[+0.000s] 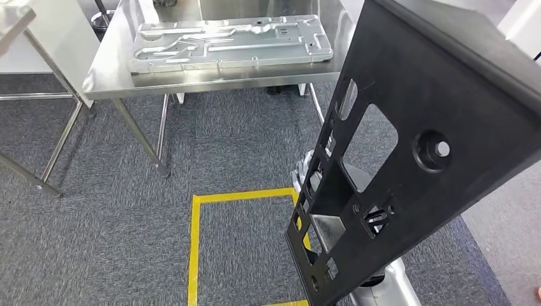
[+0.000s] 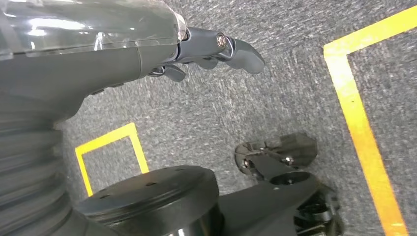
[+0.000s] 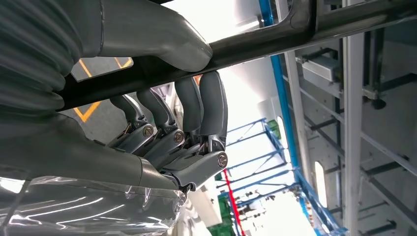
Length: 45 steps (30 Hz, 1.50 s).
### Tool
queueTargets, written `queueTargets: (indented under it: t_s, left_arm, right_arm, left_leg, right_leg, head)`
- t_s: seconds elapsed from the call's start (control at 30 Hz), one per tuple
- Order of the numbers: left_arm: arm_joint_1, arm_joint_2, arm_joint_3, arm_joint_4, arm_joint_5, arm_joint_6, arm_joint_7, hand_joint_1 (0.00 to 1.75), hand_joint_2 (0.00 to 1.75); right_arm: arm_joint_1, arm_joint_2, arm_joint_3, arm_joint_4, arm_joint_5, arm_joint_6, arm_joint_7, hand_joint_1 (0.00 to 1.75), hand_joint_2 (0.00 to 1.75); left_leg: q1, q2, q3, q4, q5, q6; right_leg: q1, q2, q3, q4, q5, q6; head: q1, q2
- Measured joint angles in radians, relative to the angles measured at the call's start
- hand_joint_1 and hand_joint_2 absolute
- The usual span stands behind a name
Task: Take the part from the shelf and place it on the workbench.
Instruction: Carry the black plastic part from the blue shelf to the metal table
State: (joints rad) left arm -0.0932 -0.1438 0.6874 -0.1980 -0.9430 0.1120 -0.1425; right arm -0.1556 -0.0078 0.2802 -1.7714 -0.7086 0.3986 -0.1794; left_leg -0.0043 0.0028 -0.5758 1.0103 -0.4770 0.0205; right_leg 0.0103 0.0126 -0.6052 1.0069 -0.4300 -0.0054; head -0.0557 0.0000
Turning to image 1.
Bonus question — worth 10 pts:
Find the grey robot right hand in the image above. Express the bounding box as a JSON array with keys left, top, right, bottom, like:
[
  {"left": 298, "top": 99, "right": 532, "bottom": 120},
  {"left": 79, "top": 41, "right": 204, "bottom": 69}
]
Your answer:
[{"left": 290, "top": 150, "right": 316, "bottom": 200}]

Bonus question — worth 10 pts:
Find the black plastic panel part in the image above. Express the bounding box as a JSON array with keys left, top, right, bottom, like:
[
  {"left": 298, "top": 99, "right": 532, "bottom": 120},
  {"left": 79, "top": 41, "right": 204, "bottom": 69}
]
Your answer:
[{"left": 285, "top": 0, "right": 541, "bottom": 306}]

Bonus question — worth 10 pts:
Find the stainless steel workbench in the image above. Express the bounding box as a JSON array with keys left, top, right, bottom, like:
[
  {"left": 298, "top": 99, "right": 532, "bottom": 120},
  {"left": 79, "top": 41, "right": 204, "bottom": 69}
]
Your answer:
[{"left": 81, "top": 0, "right": 356, "bottom": 179}]

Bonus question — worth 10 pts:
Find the yellow floor tape square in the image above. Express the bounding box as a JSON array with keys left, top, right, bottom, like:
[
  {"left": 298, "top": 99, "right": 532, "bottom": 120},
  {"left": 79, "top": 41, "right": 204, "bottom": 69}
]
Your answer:
[{"left": 187, "top": 187, "right": 311, "bottom": 306}]

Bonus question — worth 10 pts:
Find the machined aluminium plate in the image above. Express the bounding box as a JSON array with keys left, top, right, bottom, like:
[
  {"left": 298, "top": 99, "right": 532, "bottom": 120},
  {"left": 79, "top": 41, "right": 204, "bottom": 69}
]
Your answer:
[{"left": 128, "top": 15, "right": 335, "bottom": 75}]

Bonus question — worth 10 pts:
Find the metal pole stand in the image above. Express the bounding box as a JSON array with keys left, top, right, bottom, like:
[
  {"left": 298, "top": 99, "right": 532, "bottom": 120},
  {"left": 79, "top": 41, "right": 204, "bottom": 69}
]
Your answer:
[{"left": 89, "top": 0, "right": 117, "bottom": 31}]

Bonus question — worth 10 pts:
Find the white box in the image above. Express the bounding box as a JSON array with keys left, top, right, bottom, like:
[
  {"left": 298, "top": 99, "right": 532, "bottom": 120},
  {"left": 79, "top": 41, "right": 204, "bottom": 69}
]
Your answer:
[{"left": 496, "top": 0, "right": 541, "bottom": 60}]

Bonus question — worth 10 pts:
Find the steel frame table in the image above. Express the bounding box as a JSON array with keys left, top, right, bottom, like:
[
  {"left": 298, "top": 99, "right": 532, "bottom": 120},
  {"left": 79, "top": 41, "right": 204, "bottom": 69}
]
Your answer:
[{"left": 0, "top": 4, "right": 96, "bottom": 200}]

